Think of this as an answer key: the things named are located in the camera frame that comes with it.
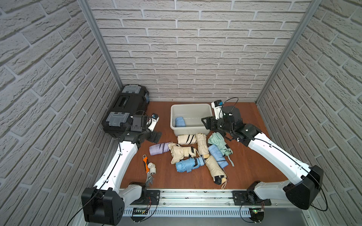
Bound white plastic storage box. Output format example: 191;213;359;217
170;104;213;136

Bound lilac umbrella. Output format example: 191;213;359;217
149;142;170;156

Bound light blue umbrella front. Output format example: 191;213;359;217
175;157;205;173

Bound beige umbrella black stripes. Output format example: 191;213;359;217
177;135;197;145

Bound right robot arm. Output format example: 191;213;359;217
202;100;324;210

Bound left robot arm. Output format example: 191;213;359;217
81;114;161;226

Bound mint green umbrella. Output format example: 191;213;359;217
208;132;235;167

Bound periwinkle blue umbrella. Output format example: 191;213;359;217
208;145;229;169

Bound black grey toolbox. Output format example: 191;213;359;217
101;84;150;138

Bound white pipe fitting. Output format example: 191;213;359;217
148;163;156;175

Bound left circuit board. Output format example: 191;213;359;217
132;207;149;217

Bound circuit board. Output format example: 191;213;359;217
132;207;149;217
249;208;265;223

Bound right circuit board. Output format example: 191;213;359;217
249;208;265;223

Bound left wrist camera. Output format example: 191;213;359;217
148;114;159;131

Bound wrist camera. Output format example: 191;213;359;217
211;100;223;120
148;114;159;131

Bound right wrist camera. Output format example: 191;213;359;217
211;100;223;120

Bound orange handled wrench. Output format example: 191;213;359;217
142;154;153;187

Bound beige umbrella black handle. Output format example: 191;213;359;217
205;155;228;189

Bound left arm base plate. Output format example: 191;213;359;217
132;190;160;205

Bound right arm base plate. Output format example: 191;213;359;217
232;190;272;206

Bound aluminium front rail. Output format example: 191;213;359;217
80;187;314;209

